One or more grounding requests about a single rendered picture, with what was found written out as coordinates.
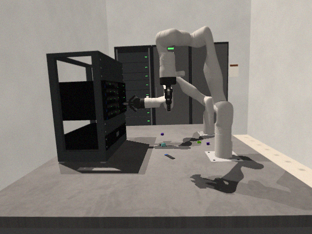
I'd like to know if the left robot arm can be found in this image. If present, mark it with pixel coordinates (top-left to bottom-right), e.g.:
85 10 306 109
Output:
156 26 233 159

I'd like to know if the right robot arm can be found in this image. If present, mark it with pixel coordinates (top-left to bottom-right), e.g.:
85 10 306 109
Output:
144 77 215 134

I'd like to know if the black server rack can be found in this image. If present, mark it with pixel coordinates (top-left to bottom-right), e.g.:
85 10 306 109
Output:
46 51 127 163

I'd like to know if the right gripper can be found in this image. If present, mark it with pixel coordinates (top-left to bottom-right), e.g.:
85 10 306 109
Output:
124 95 145 112

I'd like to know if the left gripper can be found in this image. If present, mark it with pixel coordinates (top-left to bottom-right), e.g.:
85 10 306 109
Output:
160 77 176 113

